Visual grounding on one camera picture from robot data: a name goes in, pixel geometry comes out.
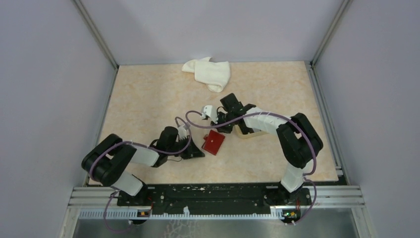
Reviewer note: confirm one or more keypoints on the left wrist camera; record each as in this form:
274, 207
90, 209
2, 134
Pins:
183, 131

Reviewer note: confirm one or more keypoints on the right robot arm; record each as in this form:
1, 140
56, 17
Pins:
298, 139

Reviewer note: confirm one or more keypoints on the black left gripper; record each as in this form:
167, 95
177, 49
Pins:
192, 150

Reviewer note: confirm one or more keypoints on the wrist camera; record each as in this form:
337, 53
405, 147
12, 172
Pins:
183, 131
209, 112

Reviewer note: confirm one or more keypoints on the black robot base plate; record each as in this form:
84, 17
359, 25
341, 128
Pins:
216, 198

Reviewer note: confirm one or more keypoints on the aluminium frame rail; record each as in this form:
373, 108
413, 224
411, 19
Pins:
101, 203

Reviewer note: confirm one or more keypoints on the beige oval tray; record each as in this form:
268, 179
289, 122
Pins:
247, 135

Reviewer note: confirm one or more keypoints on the red leather card holder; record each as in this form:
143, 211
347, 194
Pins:
213, 142

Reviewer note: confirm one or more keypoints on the white folded cloth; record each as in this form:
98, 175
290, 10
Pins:
215, 75

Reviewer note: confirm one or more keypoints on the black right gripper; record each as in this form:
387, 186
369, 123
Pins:
220, 114

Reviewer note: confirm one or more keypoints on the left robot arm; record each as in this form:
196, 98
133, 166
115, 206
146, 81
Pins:
108, 161

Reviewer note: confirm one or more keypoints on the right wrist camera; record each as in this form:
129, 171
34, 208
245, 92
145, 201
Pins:
209, 112

